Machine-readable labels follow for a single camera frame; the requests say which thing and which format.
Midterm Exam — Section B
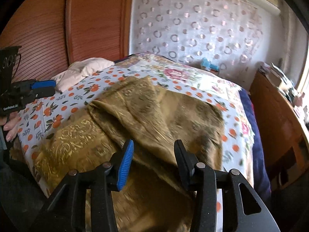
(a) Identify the long wooden sideboard cabinet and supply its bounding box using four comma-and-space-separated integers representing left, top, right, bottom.
250, 71, 308, 190

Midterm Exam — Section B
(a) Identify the wooden wardrobe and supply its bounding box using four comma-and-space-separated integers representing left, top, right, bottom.
1, 0, 132, 81

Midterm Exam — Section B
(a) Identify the sheer circle-pattern curtain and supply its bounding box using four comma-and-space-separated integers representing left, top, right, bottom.
129, 0, 284, 87

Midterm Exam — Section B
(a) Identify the dark blue blanket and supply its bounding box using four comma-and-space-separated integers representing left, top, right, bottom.
239, 89, 271, 202

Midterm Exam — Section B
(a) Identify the stack of papers and boxes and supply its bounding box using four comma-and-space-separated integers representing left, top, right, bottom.
259, 62, 298, 103

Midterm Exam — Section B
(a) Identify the left hand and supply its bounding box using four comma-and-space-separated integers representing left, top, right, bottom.
1, 112, 19, 142

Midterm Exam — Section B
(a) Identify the orange-print white bed sheet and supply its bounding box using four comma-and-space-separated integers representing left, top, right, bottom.
17, 65, 255, 232

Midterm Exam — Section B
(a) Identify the beige window drape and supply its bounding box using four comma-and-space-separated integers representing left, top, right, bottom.
280, 2, 308, 91

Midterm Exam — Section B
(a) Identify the blue tissue box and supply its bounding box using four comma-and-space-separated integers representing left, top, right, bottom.
201, 58, 219, 74

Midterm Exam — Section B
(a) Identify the beige folded cloth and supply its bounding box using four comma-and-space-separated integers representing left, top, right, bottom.
52, 58, 115, 93

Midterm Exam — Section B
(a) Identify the floral quilt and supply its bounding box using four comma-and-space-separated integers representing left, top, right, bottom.
115, 53, 241, 93

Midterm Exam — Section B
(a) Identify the olive patterned garment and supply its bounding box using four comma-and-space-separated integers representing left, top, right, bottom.
34, 77, 224, 231

